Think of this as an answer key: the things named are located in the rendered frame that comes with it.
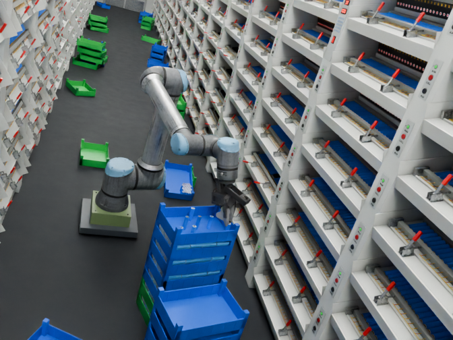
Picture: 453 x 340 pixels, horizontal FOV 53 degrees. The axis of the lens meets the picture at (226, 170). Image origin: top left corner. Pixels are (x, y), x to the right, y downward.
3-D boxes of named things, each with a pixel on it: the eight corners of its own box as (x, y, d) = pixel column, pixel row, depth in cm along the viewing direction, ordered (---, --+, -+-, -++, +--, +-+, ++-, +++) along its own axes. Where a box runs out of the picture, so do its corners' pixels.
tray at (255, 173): (270, 211, 240) (271, 195, 236) (243, 161, 293) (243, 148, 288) (306, 206, 244) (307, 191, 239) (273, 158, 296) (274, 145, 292)
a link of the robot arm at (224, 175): (241, 167, 191) (230, 173, 183) (240, 178, 193) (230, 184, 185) (223, 164, 196) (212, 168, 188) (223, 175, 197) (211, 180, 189)
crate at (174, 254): (168, 261, 185) (173, 245, 182) (152, 233, 200) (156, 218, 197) (230, 255, 201) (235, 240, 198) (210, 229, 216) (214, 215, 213)
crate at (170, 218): (173, 245, 182) (177, 229, 179) (156, 218, 197) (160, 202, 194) (235, 240, 198) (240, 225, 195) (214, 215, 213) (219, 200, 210)
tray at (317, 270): (320, 304, 179) (323, 277, 173) (275, 220, 232) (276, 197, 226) (367, 297, 183) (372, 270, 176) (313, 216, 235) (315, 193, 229)
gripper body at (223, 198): (220, 200, 200) (221, 174, 197) (236, 204, 196) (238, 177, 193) (211, 205, 194) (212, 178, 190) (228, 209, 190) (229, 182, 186)
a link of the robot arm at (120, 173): (98, 181, 259) (104, 154, 251) (127, 181, 268) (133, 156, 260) (104, 196, 248) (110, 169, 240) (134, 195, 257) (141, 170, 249)
